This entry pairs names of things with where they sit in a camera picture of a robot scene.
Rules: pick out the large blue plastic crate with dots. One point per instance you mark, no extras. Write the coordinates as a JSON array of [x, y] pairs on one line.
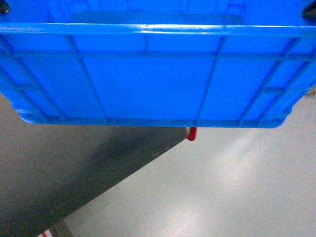
[[176, 63]]

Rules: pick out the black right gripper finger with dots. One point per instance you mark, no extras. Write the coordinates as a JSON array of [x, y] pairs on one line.
[[309, 12]]

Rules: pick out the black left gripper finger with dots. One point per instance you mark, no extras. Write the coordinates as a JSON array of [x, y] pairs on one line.
[[4, 7]]

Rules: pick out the red table corner guard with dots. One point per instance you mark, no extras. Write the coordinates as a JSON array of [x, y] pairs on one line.
[[192, 133]]

